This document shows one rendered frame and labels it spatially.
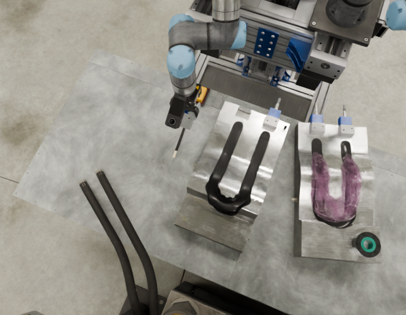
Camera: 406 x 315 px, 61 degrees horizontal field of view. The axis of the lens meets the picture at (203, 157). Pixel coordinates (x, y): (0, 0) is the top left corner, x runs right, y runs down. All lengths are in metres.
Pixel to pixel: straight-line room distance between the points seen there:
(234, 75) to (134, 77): 0.84
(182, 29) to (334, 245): 0.83
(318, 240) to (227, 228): 0.30
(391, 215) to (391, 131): 1.14
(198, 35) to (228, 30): 0.08
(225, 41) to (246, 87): 1.15
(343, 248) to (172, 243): 0.59
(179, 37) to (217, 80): 1.18
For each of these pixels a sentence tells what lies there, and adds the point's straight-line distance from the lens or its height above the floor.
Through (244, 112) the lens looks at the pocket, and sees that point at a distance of 1.36.
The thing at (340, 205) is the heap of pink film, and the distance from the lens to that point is 1.29.
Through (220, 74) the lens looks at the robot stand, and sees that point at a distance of 2.19.
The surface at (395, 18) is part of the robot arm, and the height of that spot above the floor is 1.35.
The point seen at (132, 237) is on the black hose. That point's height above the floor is 0.90.
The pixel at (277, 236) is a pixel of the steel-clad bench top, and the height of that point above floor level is 0.80.
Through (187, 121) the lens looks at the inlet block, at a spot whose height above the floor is 0.96.
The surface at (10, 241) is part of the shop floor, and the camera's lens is 2.41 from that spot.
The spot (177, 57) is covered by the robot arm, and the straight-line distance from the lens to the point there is 0.95.
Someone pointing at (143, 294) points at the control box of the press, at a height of 0.01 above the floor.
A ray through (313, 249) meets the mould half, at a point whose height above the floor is 0.91.
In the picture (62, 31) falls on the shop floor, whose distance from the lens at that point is 2.83.
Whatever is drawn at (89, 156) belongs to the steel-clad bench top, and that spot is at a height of 0.80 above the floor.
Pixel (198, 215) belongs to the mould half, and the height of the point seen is 0.86.
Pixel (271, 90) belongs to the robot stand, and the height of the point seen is 0.21.
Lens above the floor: 2.10
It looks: 73 degrees down
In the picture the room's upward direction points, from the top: 3 degrees counter-clockwise
